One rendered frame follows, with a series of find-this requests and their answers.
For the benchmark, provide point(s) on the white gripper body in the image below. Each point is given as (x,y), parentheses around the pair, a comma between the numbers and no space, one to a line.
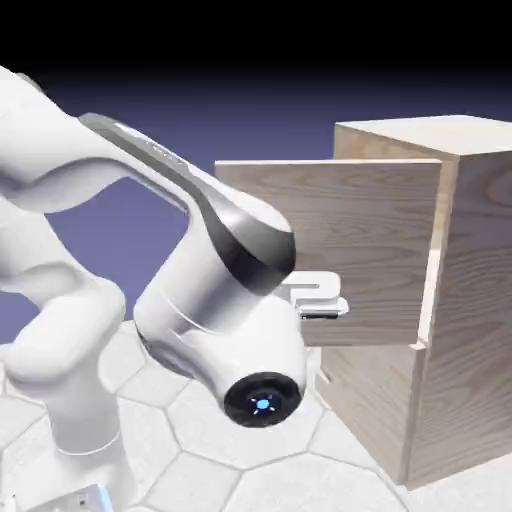
(324,307)

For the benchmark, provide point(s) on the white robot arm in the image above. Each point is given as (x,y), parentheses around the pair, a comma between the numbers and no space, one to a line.
(208,304)

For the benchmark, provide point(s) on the large light wood cabinet door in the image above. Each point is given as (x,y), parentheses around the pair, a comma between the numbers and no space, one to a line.
(360,224)

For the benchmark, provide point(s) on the small light wood cabinet door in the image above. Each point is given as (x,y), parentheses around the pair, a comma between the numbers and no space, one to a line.
(372,404)

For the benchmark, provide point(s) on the light wood cabinet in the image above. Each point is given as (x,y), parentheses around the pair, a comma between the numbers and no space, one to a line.
(472,312)

